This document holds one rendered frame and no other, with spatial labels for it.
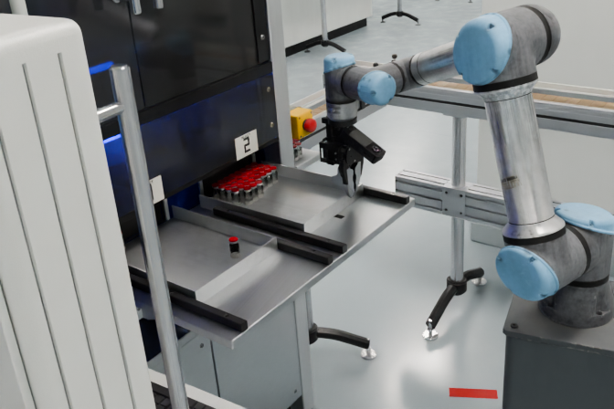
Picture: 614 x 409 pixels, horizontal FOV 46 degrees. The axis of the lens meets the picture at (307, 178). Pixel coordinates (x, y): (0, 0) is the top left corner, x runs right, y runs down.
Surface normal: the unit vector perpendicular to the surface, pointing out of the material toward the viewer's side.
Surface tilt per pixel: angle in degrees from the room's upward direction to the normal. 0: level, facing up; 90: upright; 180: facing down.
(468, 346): 0
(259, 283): 0
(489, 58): 84
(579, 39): 90
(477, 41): 83
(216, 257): 0
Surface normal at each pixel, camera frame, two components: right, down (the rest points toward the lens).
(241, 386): 0.80, 0.19
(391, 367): -0.07, -0.91
